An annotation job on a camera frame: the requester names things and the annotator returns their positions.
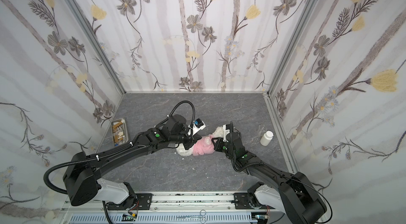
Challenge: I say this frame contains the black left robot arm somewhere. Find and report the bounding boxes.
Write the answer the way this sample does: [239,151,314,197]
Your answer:
[43,109,206,207]

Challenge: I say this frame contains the white plastic bottle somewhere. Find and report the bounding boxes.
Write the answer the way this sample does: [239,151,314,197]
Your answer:
[260,131,274,146]

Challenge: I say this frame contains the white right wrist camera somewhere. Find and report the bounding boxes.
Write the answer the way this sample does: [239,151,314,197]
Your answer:
[223,124,230,142]

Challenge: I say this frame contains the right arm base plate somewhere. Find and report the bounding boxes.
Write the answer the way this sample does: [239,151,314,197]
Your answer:
[232,192,267,210]

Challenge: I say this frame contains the pink fleece teddy hoodie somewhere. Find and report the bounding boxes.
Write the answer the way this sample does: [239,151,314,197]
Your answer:
[192,134,215,156]

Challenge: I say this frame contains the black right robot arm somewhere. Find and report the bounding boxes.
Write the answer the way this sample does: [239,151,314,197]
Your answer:
[211,132,333,224]

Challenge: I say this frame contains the aluminium mounting rail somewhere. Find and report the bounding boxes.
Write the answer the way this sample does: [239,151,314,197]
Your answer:
[56,186,293,224]

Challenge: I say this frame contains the steel scissors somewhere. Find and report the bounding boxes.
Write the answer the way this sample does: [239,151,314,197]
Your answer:
[177,210,207,224]

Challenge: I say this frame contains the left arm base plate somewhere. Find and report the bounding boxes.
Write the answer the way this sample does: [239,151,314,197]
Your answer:
[106,193,153,210]

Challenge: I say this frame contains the white plush teddy bear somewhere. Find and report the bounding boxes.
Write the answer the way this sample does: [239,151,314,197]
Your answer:
[176,127,224,156]

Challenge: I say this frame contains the clear tray with small parts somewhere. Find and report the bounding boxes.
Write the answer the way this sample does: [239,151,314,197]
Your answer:
[111,118,129,147]

